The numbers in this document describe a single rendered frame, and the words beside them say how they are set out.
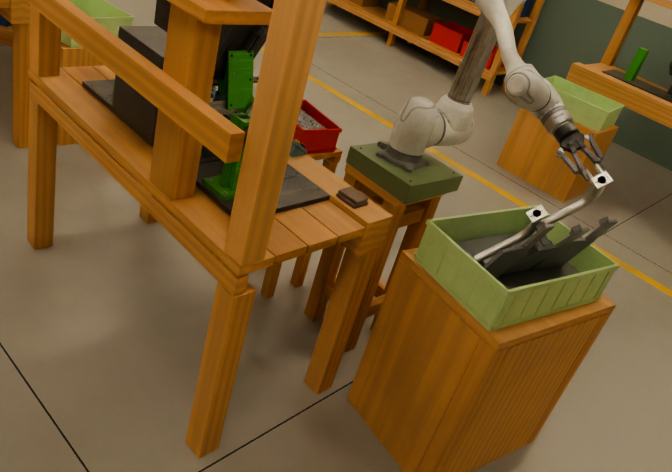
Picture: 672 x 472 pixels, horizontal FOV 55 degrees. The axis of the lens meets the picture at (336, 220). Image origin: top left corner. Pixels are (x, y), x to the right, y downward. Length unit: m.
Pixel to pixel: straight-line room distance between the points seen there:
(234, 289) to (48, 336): 1.15
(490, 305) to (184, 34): 1.26
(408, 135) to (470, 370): 0.97
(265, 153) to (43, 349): 1.49
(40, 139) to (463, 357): 1.99
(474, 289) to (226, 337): 0.82
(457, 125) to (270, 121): 1.24
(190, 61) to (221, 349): 0.90
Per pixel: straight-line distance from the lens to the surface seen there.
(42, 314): 3.04
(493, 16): 2.48
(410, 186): 2.56
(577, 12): 7.70
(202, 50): 1.98
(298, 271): 3.32
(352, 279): 2.46
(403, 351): 2.51
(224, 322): 2.08
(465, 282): 2.21
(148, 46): 2.40
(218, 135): 1.81
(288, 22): 1.63
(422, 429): 2.55
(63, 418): 2.64
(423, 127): 2.65
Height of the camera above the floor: 2.01
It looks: 30 degrees down
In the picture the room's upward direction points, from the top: 17 degrees clockwise
